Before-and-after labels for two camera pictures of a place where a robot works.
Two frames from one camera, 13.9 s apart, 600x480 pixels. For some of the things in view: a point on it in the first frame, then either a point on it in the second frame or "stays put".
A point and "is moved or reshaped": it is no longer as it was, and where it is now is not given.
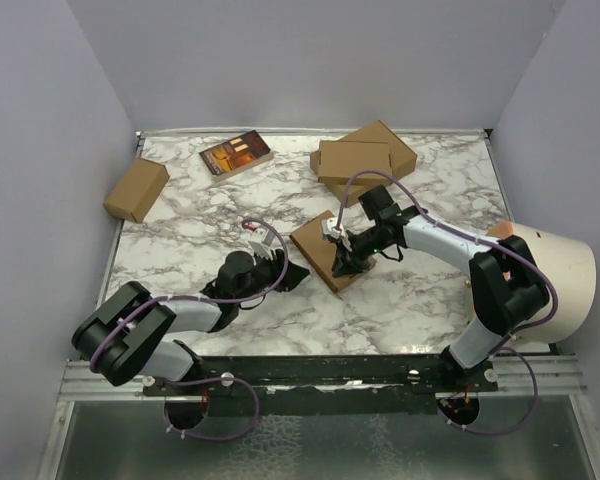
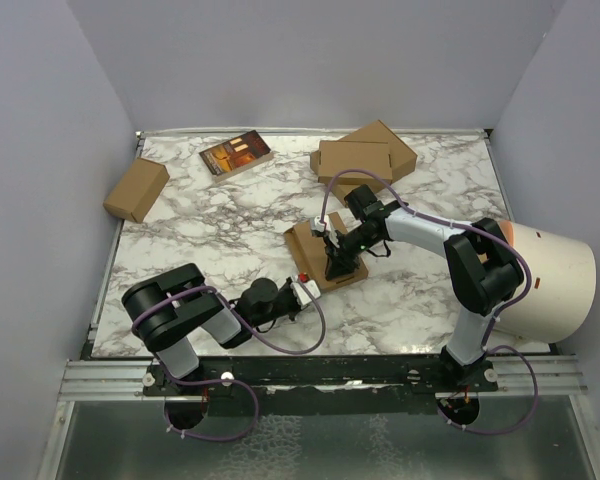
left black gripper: (294, 276) → (287, 285)
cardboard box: (403, 159) stays put
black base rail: (322, 385) stays put
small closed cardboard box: (137, 191) stays put
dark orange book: (236, 154) stays put
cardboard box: (321, 253) is moved or reshaped
